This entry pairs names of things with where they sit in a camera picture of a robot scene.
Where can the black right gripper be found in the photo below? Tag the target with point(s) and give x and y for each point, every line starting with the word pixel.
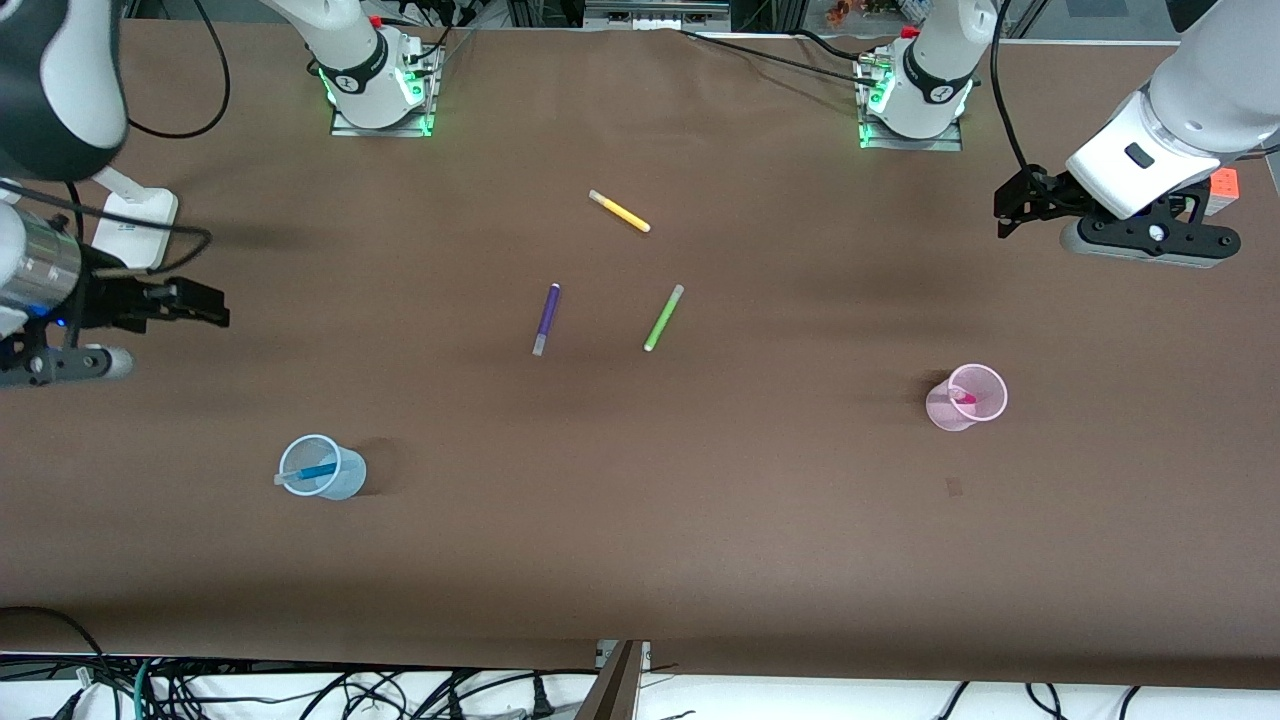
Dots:
pixel 108 301

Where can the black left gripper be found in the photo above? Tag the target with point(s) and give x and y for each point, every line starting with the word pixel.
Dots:
pixel 1049 192

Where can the blue highlighter marker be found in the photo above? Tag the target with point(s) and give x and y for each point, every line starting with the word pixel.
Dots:
pixel 318 469

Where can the pink highlighter marker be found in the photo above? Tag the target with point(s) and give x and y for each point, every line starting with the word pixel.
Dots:
pixel 966 399

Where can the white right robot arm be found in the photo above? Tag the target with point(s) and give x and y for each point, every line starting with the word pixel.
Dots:
pixel 60 90

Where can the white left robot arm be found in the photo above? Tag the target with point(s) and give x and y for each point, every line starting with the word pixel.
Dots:
pixel 1190 100

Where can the white plastic box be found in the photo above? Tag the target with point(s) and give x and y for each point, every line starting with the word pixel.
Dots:
pixel 135 235

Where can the colourful puzzle cube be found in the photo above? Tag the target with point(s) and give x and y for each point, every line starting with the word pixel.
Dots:
pixel 1225 185

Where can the translucent blue plastic cup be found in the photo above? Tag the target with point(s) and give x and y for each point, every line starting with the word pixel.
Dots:
pixel 345 480

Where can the translucent pink plastic cup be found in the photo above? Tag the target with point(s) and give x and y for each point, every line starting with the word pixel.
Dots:
pixel 945 412

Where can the purple highlighter marker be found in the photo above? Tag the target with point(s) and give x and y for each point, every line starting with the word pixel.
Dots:
pixel 547 315

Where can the green highlighter marker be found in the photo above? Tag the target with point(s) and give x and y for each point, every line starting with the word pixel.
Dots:
pixel 662 320

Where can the yellow highlighter marker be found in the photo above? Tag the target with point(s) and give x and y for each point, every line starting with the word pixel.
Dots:
pixel 625 214

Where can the brown table cover sheet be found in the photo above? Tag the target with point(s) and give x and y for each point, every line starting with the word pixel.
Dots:
pixel 640 520

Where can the black power plug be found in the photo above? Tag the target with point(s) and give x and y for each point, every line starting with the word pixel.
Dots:
pixel 542 700

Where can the brown table support beam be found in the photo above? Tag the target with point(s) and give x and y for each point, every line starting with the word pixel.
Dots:
pixel 612 690

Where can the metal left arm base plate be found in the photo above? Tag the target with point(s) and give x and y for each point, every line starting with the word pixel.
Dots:
pixel 910 144

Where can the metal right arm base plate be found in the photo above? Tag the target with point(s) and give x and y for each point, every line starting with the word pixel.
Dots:
pixel 380 131

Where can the grey metal frame rail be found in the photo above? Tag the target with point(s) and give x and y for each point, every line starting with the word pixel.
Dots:
pixel 655 8

